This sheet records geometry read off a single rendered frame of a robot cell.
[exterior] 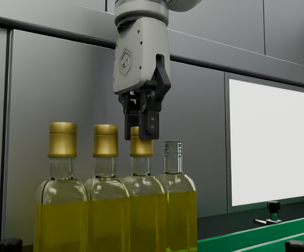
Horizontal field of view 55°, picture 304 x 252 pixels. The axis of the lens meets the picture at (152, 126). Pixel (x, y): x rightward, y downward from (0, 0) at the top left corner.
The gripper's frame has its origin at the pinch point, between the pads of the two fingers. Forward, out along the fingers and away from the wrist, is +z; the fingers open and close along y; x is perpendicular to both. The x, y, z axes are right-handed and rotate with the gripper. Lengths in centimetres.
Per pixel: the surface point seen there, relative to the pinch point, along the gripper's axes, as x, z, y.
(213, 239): 17.2, 20.0, -2.8
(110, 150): -5.9, 3.6, 1.8
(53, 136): -13.1, 1.9, 0.8
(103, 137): -6.8, 1.8, 1.5
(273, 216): 37.6, 18.5, -4.4
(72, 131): -10.9, 1.2, 1.4
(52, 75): -10.3, -9.0, -11.9
